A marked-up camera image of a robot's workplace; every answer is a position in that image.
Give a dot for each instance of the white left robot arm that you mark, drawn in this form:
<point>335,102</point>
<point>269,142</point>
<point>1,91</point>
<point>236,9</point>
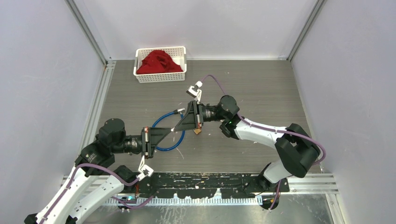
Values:
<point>91,182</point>

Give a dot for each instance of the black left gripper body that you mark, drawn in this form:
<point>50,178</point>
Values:
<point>145,138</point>

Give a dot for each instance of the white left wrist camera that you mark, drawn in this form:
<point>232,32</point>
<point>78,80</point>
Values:
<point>144,170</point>

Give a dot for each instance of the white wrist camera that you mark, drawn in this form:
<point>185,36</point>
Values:
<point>195,91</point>
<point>144,170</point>

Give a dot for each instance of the white perforated plastic basket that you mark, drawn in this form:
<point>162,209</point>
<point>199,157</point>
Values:
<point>178,54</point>

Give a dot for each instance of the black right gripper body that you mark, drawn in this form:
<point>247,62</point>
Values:
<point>200,115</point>

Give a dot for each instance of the red cloth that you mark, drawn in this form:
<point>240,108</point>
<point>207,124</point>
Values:
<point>158,61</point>

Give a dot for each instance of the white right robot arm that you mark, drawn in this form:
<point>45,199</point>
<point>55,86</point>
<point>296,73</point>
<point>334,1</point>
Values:
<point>296,150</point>

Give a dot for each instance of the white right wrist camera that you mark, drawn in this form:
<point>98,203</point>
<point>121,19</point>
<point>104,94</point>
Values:
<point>195,91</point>

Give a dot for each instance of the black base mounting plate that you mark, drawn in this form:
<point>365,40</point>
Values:
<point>166,185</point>

